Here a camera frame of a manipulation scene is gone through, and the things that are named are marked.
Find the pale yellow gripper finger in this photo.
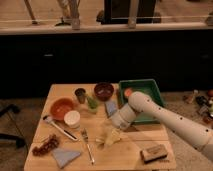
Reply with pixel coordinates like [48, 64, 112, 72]
[102, 126, 121, 147]

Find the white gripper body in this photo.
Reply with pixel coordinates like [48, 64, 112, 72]
[109, 104, 137, 130]

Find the yellow banana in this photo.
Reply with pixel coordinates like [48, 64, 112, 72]
[96, 136, 110, 145]

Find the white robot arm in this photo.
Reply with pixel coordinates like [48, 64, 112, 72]
[108, 91, 213, 162]

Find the blue sponge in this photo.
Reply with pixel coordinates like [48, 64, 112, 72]
[105, 100, 118, 117]

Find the orange peach fruit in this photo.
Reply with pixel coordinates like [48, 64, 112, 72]
[124, 88, 133, 99]

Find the silver fork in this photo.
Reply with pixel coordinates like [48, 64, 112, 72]
[81, 129, 95, 165]

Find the green plastic bottle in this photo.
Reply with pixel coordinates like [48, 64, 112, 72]
[86, 95, 98, 110]

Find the dark red bowl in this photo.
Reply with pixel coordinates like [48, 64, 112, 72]
[94, 82, 114, 101]

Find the green plastic tray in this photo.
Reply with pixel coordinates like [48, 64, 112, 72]
[119, 79, 164, 125]

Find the white round container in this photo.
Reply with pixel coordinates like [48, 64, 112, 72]
[64, 110, 80, 128]

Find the brown scrubbing brush block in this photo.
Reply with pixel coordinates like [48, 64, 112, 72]
[140, 144, 168, 163]

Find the blue folded cloth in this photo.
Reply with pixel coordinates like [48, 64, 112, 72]
[52, 148, 81, 169]

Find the orange plastic bowl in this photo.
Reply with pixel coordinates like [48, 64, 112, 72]
[50, 98, 74, 121]

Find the bunch of red grapes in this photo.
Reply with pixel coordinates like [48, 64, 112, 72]
[32, 134, 59, 156]

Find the black office chair base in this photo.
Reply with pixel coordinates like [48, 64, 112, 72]
[0, 103, 26, 149]

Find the black handled knife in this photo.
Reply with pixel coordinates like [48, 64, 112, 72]
[43, 115, 78, 141]

